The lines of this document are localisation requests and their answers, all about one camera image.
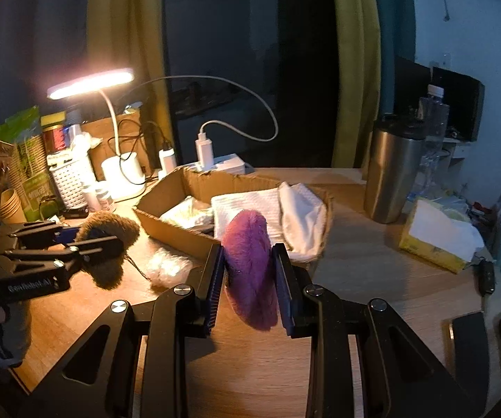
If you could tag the black car key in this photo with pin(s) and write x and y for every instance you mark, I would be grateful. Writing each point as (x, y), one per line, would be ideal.
(486, 277)

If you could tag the clear plastic packet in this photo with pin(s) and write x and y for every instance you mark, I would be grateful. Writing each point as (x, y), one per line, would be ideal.
(190, 214)

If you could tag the black monitor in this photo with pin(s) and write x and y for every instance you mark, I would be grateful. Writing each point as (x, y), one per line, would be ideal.
(465, 97)

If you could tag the white textured cloth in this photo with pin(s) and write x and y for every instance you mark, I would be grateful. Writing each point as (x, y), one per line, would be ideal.
(227, 206)

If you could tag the white pill bottle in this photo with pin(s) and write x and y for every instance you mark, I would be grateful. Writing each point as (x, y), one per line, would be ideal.
(104, 199)

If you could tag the yellow curtain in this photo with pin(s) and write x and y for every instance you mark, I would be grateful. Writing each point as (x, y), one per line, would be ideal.
(359, 56)

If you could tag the stack of paper cups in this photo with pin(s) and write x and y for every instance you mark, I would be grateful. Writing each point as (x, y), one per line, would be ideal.
(11, 211)

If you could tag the yellow tissue pack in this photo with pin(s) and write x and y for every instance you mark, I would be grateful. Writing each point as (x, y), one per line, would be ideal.
(440, 236)

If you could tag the white charger with black cable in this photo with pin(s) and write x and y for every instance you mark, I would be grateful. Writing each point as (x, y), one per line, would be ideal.
(166, 154)

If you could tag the green snack bag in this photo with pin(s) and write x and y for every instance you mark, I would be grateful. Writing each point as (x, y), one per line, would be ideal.
(28, 174)

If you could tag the steel travel mug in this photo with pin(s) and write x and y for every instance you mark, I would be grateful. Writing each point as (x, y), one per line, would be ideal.
(395, 152)

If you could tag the white folded towel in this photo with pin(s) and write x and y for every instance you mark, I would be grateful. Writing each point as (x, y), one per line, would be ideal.
(304, 218)

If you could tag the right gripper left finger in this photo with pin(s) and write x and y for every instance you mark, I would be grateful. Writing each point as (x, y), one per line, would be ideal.
(135, 353)

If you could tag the brown cardboard tray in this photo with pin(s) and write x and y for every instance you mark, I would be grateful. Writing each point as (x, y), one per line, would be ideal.
(183, 182)

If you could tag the white perforated basket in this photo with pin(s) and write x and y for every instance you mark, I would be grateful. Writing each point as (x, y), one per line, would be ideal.
(67, 173)

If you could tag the white desk lamp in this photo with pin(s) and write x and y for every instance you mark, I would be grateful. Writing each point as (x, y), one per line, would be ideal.
(120, 170)

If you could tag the white power strip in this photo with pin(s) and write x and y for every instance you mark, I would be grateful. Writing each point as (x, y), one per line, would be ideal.
(230, 163)

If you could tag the clear plastic water bottle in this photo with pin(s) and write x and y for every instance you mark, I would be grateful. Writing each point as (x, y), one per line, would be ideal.
(434, 113)

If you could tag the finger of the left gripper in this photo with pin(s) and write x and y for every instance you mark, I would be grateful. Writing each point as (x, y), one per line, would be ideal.
(67, 247)
(44, 234)

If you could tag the red can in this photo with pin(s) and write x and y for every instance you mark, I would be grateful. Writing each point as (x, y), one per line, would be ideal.
(53, 137)

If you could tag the black smartphone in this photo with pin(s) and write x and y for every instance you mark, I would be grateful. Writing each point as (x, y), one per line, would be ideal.
(471, 356)

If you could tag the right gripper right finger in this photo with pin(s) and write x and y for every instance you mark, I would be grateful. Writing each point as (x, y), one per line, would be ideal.
(366, 348)

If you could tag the purple fuzzy pouch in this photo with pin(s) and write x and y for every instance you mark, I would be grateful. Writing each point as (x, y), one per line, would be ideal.
(250, 277)

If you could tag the brown fuzzy pouch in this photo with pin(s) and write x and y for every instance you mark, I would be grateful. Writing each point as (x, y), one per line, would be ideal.
(108, 275)

